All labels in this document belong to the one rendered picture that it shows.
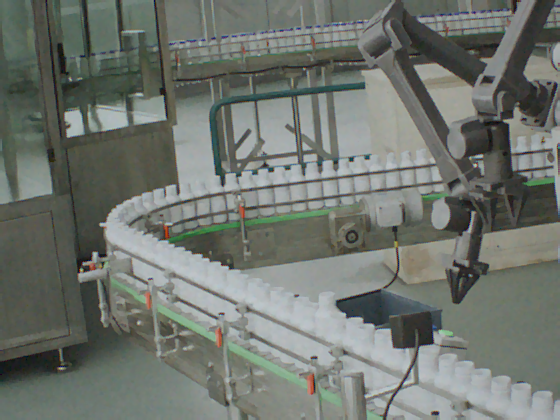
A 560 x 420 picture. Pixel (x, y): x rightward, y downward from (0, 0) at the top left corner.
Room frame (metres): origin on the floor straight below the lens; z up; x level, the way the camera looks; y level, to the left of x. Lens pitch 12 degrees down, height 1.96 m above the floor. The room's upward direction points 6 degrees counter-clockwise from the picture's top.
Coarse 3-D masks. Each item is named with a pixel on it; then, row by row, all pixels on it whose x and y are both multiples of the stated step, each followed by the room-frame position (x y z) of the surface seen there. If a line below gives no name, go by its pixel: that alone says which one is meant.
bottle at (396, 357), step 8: (392, 352) 2.38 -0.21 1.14; (400, 352) 2.38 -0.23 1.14; (384, 360) 2.39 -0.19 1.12; (392, 360) 2.37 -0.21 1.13; (400, 360) 2.37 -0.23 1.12; (392, 368) 2.37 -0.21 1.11; (400, 368) 2.36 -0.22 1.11; (384, 376) 2.39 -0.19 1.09; (392, 376) 2.37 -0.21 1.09; (400, 392) 2.36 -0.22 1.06; (400, 400) 2.36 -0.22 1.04; (392, 408) 2.37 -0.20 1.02; (392, 416) 2.38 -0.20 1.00; (400, 416) 2.37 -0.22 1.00
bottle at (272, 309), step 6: (276, 288) 2.88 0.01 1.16; (282, 288) 2.87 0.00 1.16; (270, 294) 2.86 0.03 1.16; (276, 294) 2.85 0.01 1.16; (270, 300) 2.86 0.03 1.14; (276, 300) 2.84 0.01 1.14; (270, 306) 2.85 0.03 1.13; (276, 306) 2.84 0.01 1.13; (270, 312) 2.84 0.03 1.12; (276, 312) 2.83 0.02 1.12; (270, 324) 2.85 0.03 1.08; (270, 330) 2.85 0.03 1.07; (276, 330) 2.84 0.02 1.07; (270, 336) 2.85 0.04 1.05; (276, 336) 2.84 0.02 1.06; (276, 342) 2.84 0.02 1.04; (276, 354) 2.84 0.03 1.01
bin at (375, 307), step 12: (336, 300) 3.46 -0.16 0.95; (348, 300) 3.47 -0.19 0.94; (360, 300) 3.49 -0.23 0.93; (372, 300) 3.51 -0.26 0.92; (384, 300) 3.51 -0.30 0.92; (396, 300) 3.45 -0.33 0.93; (408, 300) 3.39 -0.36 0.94; (348, 312) 3.47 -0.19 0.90; (360, 312) 3.49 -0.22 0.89; (372, 312) 3.51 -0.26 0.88; (384, 312) 3.52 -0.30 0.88; (396, 312) 3.46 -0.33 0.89; (408, 312) 3.40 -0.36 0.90; (432, 312) 3.24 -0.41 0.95; (372, 324) 3.51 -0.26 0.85; (384, 324) 3.17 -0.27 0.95
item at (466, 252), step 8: (456, 240) 2.57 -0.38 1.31; (464, 240) 2.55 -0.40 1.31; (472, 240) 2.54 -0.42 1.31; (480, 240) 2.55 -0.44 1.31; (456, 248) 2.56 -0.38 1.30; (464, 248) 2.54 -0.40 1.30; (472, 248) 2.54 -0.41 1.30; (448, 256) 2.57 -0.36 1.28; (456, 256) 2.55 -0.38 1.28; (464, 256) 2.54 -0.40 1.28; (472, 256) 2.54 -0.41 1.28; (464, 264) 2.52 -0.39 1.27; (472, 264) 2.51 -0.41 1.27; (480, 264) 2.52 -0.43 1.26; (488, 264) 2.53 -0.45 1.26
